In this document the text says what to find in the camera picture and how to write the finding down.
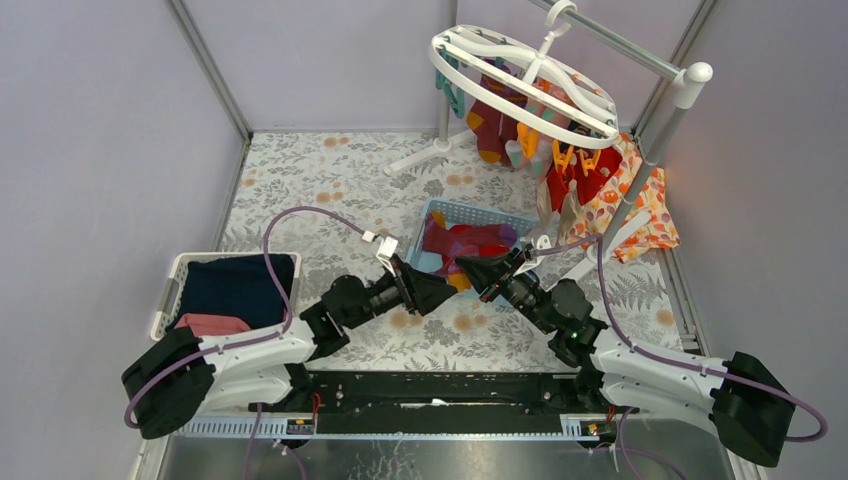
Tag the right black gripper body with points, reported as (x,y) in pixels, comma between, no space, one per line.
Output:
(520,289)

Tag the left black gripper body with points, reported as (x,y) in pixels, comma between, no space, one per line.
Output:
(405,285)

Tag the purple patchwork sock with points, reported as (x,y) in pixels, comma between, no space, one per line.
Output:
(463,240)

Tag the red beige sock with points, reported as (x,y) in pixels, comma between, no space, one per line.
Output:
(570,210)
(546,212)

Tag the white clip hanger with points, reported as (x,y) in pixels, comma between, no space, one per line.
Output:
(571,107)

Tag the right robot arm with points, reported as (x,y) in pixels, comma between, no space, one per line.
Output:
(739,400)

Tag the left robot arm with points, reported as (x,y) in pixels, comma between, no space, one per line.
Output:
(183,374)

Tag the blue plastic basket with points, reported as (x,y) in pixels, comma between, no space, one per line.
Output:
(458,213)

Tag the orange floral cloth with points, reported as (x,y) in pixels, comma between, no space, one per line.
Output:
(659,232)

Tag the floral table mat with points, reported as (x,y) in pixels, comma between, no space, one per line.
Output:
(305,192)

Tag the purple patterned sock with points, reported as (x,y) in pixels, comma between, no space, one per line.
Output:
(492,128)

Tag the navy folded cloth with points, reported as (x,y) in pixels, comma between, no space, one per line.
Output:
(236,286)

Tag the pink folded cloth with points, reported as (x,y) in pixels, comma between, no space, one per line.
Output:
(212,325)

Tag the white plastic basket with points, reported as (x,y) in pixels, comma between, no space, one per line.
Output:
(286,266)

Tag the metal drying rack stand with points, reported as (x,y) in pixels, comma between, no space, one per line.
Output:
(671,84)

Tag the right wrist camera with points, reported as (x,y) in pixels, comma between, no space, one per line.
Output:
(533,256)

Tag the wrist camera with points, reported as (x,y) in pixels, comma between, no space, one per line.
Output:
(533,256)
(384,245)

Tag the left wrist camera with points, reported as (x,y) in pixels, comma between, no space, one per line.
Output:
(384,245)

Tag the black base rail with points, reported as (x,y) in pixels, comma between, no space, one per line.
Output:
(351,403)

